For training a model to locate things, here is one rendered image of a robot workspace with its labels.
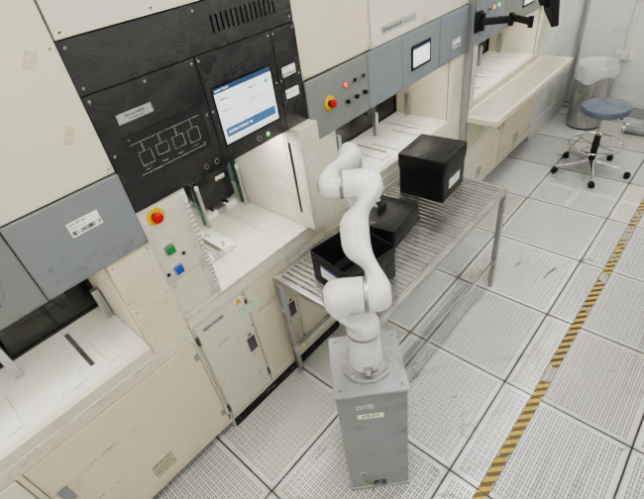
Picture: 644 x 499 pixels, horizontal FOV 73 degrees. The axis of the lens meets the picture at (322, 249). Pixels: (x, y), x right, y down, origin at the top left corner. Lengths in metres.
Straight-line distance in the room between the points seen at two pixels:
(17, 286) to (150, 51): 0.81
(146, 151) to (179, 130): 0.14
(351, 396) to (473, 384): 1.11
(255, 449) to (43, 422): 1.05
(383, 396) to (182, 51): 1.38
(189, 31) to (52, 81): 0.46
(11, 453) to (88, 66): 1.29
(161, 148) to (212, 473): 1.63
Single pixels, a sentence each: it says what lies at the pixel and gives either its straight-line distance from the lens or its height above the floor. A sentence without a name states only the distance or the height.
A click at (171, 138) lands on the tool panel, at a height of 1.59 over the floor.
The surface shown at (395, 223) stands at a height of 0.86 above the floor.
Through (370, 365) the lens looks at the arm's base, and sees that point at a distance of 1.65.
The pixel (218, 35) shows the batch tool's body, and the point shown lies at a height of 1.84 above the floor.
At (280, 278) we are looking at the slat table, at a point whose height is 0.76.
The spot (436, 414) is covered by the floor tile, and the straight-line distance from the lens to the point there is 2.50.
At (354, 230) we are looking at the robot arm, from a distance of 1.45.
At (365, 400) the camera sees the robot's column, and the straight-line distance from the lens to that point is 1.70.
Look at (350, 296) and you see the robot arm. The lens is 1.40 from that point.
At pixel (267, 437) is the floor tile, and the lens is 2.52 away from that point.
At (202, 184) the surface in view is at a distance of 2.39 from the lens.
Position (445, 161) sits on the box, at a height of 1.01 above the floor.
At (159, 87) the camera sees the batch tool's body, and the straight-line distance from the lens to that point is 1.59.
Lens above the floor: 2.15
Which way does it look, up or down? 38 degrees down
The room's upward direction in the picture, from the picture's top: 9 degrees counter-clockwise
